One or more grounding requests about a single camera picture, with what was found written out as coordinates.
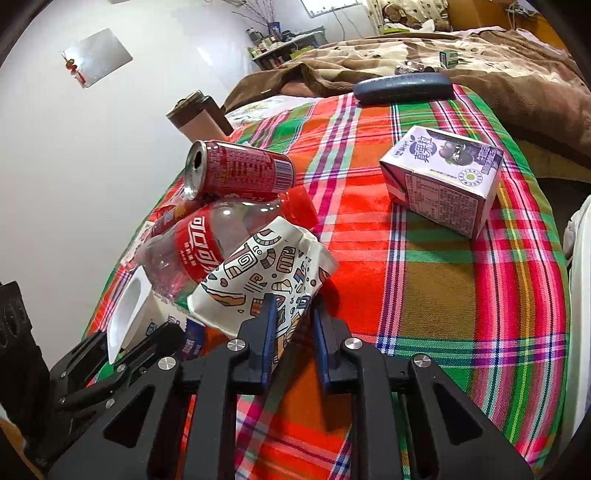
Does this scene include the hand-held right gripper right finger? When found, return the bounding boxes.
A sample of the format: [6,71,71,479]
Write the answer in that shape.
[313,299,534,480]

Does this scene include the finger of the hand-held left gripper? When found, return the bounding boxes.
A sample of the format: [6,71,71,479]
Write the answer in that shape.
[50,329,110,403]
[58,322,185,418]

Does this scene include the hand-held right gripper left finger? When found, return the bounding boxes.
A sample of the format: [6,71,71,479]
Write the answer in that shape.
[48,295,296,480]

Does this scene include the white blue tissue box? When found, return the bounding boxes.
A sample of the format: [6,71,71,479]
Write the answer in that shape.
[106,267,206,365]

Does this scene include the patterned crushed paper cup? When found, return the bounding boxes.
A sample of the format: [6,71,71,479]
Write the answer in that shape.
[187,216,339,377]

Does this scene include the purple juice carton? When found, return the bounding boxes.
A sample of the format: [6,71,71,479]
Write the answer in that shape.
[379,126,505,240]

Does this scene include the white bin with plastic bag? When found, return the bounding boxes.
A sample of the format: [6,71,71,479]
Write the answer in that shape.
[560,194,591,435]

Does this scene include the plaid bed cloth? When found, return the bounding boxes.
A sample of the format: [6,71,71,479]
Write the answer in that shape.
[83,85,571,480]

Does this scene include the clear bottle with red label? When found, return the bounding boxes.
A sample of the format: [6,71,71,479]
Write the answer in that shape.
[139,187,319,301]

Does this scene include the red soda can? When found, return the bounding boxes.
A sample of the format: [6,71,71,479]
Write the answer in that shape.
[184,140,296,201]

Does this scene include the brown lidded pitcher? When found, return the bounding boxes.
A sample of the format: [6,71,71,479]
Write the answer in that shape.
[166,91,234,144]

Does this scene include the white floral bedsheet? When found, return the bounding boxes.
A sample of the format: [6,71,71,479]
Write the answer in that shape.
[226,96,298,126]

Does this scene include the dark blue glasses case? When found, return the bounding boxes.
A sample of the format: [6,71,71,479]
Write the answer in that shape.
[353,73,453,106]

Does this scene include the red hanging ornament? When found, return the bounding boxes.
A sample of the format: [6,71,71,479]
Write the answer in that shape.
[61,52,88,88]

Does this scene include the cluttered desk shelf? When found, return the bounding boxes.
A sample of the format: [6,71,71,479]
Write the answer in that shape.
[247,25,326,71]

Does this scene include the dry branch decoration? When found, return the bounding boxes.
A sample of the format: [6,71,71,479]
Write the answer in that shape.
[231,0,275,29]

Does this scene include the brown fleece blanket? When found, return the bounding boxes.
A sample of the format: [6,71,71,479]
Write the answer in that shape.
[224,28,591,162]

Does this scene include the brown teddy bear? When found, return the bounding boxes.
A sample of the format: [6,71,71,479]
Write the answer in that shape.
[382,2,413,25]

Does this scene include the wooden headboard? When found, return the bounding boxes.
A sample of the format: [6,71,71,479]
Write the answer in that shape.
[449,0,571,44]

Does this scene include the silver wall plate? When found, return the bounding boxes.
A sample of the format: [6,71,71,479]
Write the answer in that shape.
[60,28,134,88]

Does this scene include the power strip with cables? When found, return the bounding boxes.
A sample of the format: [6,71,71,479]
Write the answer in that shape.
[505,0,534,29]

